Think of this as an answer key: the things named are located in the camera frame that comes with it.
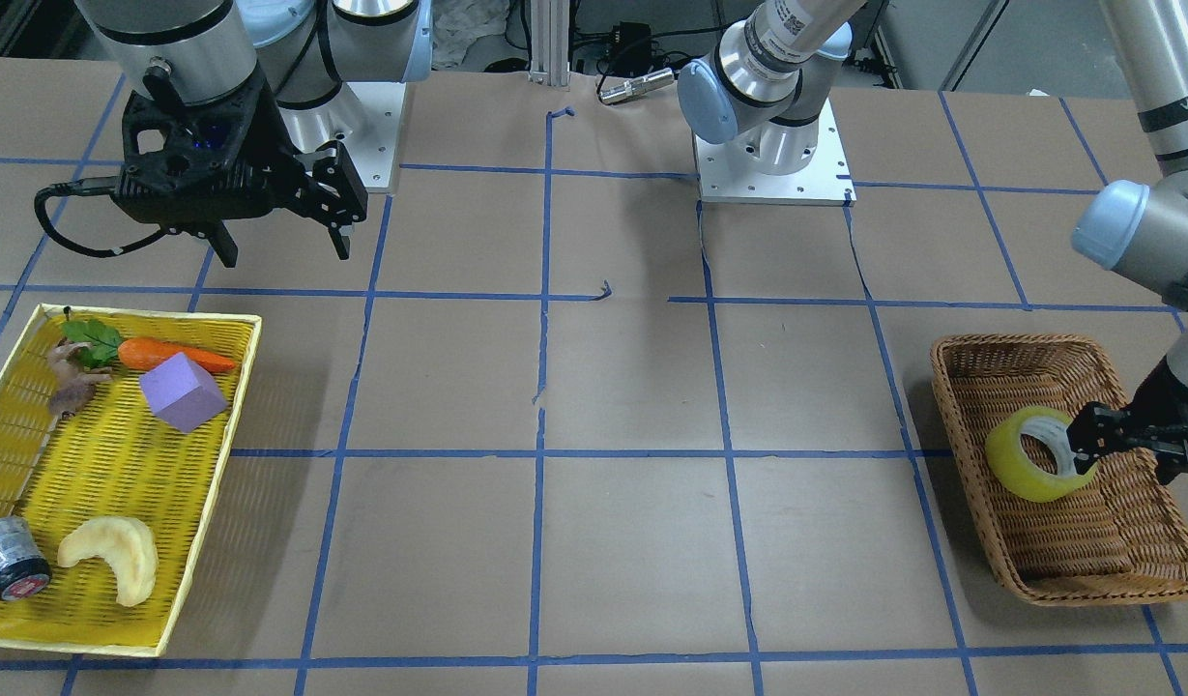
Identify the yellow toy banana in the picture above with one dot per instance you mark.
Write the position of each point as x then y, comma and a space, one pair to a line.
125, 544

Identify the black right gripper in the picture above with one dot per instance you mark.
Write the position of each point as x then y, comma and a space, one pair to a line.
286, 145

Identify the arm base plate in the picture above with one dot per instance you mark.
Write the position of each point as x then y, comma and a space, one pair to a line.
375, 139
774, 164

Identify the brown wicker basket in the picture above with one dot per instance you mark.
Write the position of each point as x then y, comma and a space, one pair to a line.
1120, 540

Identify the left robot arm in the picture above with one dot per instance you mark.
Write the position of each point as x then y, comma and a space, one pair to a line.
820, 323

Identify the yellow plastic tray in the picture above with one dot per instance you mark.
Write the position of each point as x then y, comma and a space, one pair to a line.
114, 458

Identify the yellow tape roll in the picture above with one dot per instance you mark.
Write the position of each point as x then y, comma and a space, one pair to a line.
1031, 455

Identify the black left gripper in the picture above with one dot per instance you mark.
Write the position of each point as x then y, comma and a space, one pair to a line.
1160, 395

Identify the purple foam cube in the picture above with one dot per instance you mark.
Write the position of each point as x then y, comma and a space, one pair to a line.
182, 394

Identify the brown toy figure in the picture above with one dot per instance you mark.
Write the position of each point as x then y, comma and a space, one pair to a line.
75, 386

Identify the orange toy carrot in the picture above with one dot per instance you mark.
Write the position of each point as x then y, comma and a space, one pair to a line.
105, 346

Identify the small black can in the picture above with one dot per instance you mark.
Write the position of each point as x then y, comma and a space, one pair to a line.
24, 571

